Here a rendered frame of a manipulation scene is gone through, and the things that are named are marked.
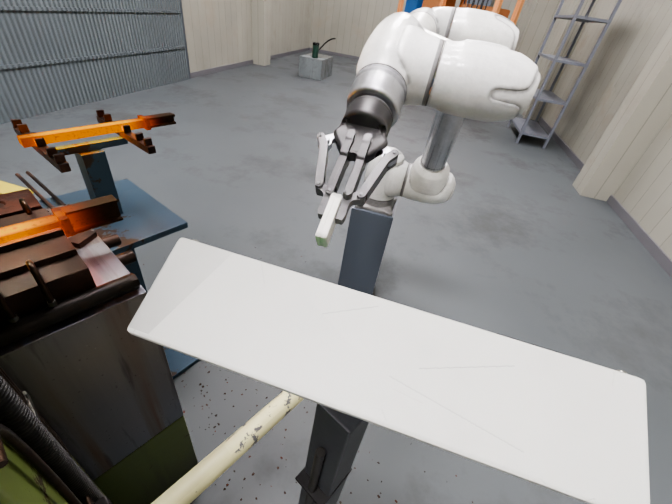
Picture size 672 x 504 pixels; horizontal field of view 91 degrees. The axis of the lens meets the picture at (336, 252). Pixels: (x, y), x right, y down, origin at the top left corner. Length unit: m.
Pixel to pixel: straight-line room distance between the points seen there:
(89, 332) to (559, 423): 0.64
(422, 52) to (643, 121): 3.94
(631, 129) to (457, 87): 3.90
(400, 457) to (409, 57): 1.34
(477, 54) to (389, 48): 0.13
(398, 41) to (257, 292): 0.48
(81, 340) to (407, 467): 1.20
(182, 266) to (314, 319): 0.11
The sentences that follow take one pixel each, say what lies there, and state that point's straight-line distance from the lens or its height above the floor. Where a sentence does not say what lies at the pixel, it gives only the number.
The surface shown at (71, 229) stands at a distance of 0.73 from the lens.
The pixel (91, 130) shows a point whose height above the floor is 0.99.
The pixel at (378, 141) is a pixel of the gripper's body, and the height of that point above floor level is 1.21.
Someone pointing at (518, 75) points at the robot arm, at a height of 1.31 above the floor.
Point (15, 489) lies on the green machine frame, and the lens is 0.42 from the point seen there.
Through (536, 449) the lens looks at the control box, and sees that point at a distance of 0.26.
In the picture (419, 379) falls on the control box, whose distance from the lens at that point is 0.23.
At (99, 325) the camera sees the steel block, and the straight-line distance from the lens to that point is 0.68.
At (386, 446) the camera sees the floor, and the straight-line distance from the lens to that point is 1.53.
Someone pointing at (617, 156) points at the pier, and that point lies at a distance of 4.51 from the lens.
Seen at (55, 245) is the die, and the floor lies 0.99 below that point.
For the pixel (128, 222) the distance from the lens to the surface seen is 1.24.
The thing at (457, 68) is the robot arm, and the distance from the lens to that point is 0.61.
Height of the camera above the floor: 1.36
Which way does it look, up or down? 37 degrees down
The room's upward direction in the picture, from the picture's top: 9 degrees clockwise
